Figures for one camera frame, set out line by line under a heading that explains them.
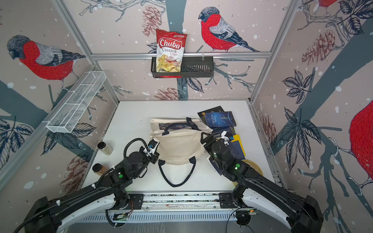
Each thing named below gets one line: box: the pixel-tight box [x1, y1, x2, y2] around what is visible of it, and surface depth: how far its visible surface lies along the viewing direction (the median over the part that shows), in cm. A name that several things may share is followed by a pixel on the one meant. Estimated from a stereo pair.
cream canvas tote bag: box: [149, 116, 214, 166], surface depth 86 cm
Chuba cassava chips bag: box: [155, 28, 188, 73], surface depth 86 cm
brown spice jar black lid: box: [92, 163, 109, 176], surface depth 78 cm
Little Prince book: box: [204, 111, 237, 131], surface depth 106 cm
